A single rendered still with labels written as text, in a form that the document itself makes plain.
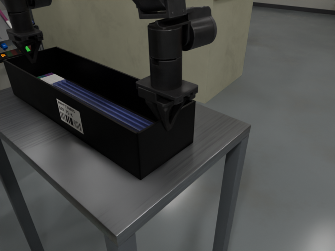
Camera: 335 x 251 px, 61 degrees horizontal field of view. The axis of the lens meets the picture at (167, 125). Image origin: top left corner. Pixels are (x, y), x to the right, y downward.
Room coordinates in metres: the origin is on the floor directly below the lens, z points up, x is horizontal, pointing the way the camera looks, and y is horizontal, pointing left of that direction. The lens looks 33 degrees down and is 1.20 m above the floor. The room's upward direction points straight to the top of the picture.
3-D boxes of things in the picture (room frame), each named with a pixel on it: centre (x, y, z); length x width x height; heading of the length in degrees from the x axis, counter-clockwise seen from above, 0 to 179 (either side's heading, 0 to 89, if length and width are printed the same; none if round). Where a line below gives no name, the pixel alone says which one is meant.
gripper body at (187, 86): (0.48, 0.00, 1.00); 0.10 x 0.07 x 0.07; 48
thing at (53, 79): (0.67, 0.21, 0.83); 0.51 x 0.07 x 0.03; 48
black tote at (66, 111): (0.67, 0.21, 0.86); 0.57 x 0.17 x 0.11; 48
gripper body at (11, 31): (0.85, 0.42, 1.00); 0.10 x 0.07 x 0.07; 48
